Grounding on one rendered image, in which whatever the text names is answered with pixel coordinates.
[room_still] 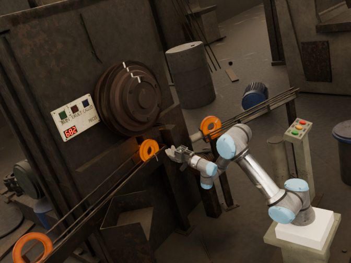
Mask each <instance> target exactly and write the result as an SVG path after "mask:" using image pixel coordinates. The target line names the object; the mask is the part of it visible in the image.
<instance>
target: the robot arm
mask: <svg viewBox="0 0 351 263"><path fill-rule="evenodd" d="M251 137H252V132H251V129H250V128H249V127H248V126H247V125H245V124H236V125H234V126H233V127H231V128H230V129H229V130H228V131H227V132H226V133H224V134H223V135H221V137H220V138H219V139H218V140H217V143H216V145H217V146H216V147H217V151H218V153H219V154H220V156H219V157H218V159H217V160H216V162H215V163H213V162H210V161H207V160H205V159H203V158H201V157H198V156H195V155H194V152H192V151H190V150H188V147H186V148H183V147H185V146H183V145H181V146H179V147H178V148H177V149H175V147H174V146H173V145H172V146H171V149H170V148H168V149H166V150H165V152H166V154H167V155H168V157H169V158H170V159H171V160H172V161H175V162H179V163H183V164H182V165H181V167H180V170H181V171H183V170H185V169H186V168H187V166H188V165H189V166H191V167H193V168H195V169H197V170H199V171H200V172H201V180H200V182H201V186H202V187H203V188H204V189H210V188H211V187H212V186H213V181H214V180H215V179H216V178H217V177H218V176H219V175H220V174H221V173H223V172H224V171H225V170H226V169H227V167H228V165H229V163H230V162H236V163H237V164H238V165H239V166H240V167H241V169H242V170H243V171H244V172H245V174H246V175H247V176H248V178H249V179H250V180H251V181H252V183H253V184H254V185H255V186H256V187H257V189H258V190H259V191H260V192H261V193H262V195H263V196H264V197H265V198H266V204H267V205H268V207H269V210H268V213H269V215H270V217H271V218H272V219H273V220H274V221H276V222H278V223H281V224H289V223H291V224H292V225H295V226H307V225H310V224H311V223H313V222H314V221H315V211H314V210H313V208H312V206H311V204H310V196H309V187H308V184H307V182H306V181H304V180H301V179H298V178H293V179H289V180H287V181H286V182H285V183H284V188H285V190H284V189H279V187H278V186H277V185H276V184H275V182H274V181H273V180H272V179H271V178H270V176H269V175H268V174H267V173H266V172H265V170H264V169H263V168H262V167H261V166H260V164H259V163H258V162H257V160H256V159H255V158H254V157H253V155H252V154H251V153H250V147H249V146H248V145H247V143H248V142H249V141H250V139H251Z"/></svg>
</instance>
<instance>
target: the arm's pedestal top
mask: <svg viewBox="0 0 351 263"><path fill-rule="evenodd" d="M333 214H334V222H333V224H332V227H331V229H330V231H329V234H328V236H327V238H326V241H325V243H324V245H323V248H322V250H318V249H315V248H311V247H307V246H303V245H300V244H296V243H293V242H289V241H286V240H281V239H279V238H276V233H275V228H276V226H277V225H278V222H276V221H273V223H272V224H271V226H270V227H269V229H268V230H267V232H266V234H265V235H264V237H263V239H264V242H265V243H267V244H271V245H274V246H278V247H281V248H284V249H288V250H291V251H294V252H297V253H301V254H304V255H308V256H311V257H314V258H318V259H321V260H325V258H326V256H327V253H328V251H329V248H330V246H331V244H332V241H333V238H334V236H335V233H336V231H337V228H338V226H339V224H340V221H341V214H339V213H333Z"/></svg>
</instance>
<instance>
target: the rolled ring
mask: <svg viewBox="0 0 351 263"><path fill-rule="evenodd" d="M32 239H38V240H40V241H41V242H42V243H43V244H44V248H45V251H44V255H43V257H42V258H41V259H40V260H39V261H38V262H36V263H39V262H40V261H41V260H42V259H43V258H44V257H45V256H46V255H47V254H48V253H49V252H50V251H51V250H53V246H52V242H51V240H50V239H49V238H48V237H47V236H46V235H45V234H43V233H40V232H31V233H28V234H25V235H24V236H22V237H21V238H20V239H19V240H18V241H17V242H16V244H15V246H14V248H13V261H14V263H25V262H24V261H23V260H22V257H21V249H22V247H23V246H24V244H25V243H26V242H28V241H29V240H32Z"/></svg>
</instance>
